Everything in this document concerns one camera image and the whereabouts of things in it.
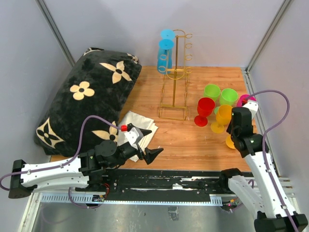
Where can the gold wire glass rack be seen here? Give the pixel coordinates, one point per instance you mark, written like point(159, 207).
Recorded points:
point(174, 91)

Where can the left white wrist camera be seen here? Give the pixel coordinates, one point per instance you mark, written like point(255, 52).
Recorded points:
point(134, 136)

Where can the blue wine glass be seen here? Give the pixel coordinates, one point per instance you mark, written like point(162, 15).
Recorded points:
point(167, 34)
point(164, 57)

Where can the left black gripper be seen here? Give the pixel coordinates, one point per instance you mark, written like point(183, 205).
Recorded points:
point(150, 155)

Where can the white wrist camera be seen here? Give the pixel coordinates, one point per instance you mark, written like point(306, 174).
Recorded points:
point(252, 106)
point(134, 136)

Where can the black floral plush pillow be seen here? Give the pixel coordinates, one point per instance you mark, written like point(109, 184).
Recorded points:
point(87, 107)

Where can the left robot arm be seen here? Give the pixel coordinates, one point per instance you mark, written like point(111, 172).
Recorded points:
point(88, 171)

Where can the magenta wine glass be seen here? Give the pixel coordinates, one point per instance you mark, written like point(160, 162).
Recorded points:
point(242, 100)

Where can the yellow wine glass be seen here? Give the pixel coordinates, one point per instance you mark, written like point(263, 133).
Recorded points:
point(229, 142)
point(223, 118)

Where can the green wine glass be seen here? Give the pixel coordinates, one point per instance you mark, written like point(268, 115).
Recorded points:
point(212, 91)
point(227, 96)

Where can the red wine glass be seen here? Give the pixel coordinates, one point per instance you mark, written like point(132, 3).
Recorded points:
point(205, 107)

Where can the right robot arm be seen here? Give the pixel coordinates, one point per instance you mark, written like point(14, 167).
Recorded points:
point(270, 207)

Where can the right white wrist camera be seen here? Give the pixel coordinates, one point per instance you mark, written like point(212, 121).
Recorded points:
point(252, 106)

